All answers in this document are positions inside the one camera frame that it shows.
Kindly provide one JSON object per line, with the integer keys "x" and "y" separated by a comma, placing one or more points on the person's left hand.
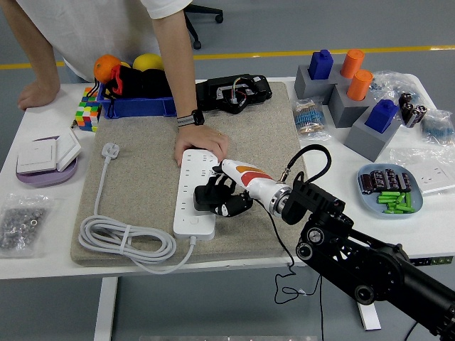
{"x": 199, "y": 136}

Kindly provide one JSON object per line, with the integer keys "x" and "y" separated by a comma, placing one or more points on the person's right hand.
{"x": 37, "y": 96}

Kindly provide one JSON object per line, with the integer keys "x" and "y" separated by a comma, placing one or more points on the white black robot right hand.
{"x": 249, "y": 179}

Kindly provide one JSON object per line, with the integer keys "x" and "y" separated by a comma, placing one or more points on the white power strip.
{"x": 185, "y": 177}

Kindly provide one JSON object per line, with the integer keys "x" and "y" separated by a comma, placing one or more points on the black plug adapter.
{"x": 202, "y": 199}

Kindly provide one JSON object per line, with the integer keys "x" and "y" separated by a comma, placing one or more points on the person's left forearm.
{"x": 177, "y": 71}

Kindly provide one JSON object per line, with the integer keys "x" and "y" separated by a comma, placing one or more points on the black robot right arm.
{"x": 373, "y": 263}

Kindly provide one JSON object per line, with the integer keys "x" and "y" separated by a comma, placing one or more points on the person's right forearm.
{"x": 37, "y": 53}

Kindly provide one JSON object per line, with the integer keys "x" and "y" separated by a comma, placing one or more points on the person's wrist watch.
{"x": 197, "y": 117}

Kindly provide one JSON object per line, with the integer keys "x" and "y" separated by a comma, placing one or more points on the colourful puzzle cube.
{"x": 87, "y": 113}

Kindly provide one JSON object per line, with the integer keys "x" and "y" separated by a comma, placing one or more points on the grey-brown mat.
{"x": 142, "y": 160}

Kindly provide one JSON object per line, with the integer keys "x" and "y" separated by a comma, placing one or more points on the blue plastic bin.
{"x": 135, "y": 106}

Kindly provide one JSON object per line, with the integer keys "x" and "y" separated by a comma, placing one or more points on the black open electronic device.
{"x": 256, "y": 92}

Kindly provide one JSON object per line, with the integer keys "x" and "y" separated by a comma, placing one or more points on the orange fruit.
{"x": 105, "y": 67}

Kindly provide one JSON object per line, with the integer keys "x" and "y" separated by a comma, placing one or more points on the purple tray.
{"x": 46, "y": 180}

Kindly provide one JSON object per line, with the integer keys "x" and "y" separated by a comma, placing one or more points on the bag of taped resistors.
{"x": 309, "y": 119}

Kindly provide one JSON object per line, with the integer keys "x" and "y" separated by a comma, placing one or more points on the person's torso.
{"x": 99, "y": 32}

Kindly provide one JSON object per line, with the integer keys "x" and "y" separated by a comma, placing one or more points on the yellow fruit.
{"x": 145, "y": 63}

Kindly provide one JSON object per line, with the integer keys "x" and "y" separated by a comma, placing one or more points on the black office chair base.
{"x": 197, "y": 44}

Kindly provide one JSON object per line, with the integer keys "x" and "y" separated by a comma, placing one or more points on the grey socket block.
{"x": 345, "y": 110}
{"x": 309, "y": 89}
{"x": 366, "y": 142}

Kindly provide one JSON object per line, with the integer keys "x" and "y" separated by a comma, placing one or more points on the black cylindrical capacitor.
{"x": 391, "y": 178}
{"x": 404, "y": 182}
{"x": 378, "y": 180}
{"x": 366, "y": 183}

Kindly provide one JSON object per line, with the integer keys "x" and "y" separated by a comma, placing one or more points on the light blue plate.
{"x": 369, "y": 204}

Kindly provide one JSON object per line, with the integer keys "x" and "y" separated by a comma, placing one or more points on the clear bag of metal nuts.
{"x": 21, "y": 223}

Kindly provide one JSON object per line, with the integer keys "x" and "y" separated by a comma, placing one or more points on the blue square peg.
{"x": 380, "y": 117}
{"x": 320, "y": 65}

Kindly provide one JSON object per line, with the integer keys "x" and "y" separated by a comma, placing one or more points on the green battery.
{"x": 387, "y": 199}
{"x": 392, "y": 212}
{"x": 400, "y": 199}
{"x": 409, "y": 200}
{"x": 389, "y": 194}
{"x": 405, "y": 209}

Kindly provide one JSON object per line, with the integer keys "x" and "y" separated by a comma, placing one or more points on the orange cylinder peg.
{"x": 359, "y": 85}
{"x": 352, "y": 64}

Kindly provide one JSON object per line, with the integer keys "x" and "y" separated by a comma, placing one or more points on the bag of black capacitors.
{"x": 412, "y": 110}

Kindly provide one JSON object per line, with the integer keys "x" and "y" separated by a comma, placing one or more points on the white table leg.
{"x": 369, "y": 318}
{"x": 105, "y": 309}

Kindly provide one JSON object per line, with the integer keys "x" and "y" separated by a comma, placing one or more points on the table control panel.
{"x": 440, "y": 260}

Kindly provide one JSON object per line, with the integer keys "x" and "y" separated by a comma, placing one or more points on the white wall switch panel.
{"x": 35, "y": 156}
{"x": 69, "y": 149}

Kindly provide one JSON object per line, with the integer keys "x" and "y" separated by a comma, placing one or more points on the bagged white wall socket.
{"x": 433, "y": 174}

